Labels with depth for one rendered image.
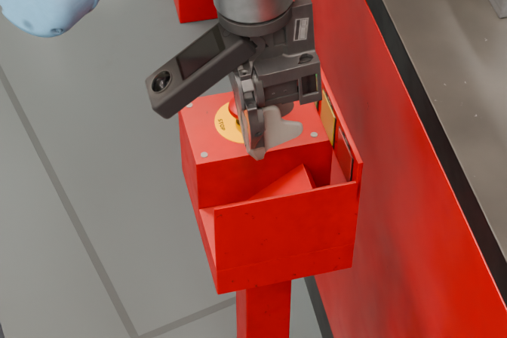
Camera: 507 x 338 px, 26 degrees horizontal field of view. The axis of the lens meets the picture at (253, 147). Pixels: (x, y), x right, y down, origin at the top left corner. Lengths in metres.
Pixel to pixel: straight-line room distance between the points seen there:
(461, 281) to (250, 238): 0.23
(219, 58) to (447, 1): 0.36
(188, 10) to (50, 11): 1.72
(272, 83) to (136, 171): 1.25
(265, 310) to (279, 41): 0.49
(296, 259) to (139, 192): 1.03
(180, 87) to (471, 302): 0.37
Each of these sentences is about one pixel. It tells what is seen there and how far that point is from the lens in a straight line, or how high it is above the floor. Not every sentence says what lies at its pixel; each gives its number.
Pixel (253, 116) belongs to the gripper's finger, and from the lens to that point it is 1.06.
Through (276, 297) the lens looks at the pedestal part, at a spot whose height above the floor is 0.53.
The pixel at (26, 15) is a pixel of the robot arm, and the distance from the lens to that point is 0.90.
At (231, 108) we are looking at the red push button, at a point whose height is 0.81.
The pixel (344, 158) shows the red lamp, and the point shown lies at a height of 0.81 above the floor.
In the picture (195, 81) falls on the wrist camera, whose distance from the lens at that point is 1.04.
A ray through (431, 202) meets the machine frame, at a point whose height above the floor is 0.76.
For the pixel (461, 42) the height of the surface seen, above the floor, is 0.88.
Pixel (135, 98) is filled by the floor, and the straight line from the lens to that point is 2.43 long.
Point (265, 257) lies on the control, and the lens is 1.22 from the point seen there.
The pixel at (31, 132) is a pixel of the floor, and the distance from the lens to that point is 2.39.
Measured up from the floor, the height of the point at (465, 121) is 0.87.
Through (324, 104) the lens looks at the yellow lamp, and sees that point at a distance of 1.23.
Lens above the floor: 1.68
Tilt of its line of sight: 47 degrees down
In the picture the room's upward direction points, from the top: straight up
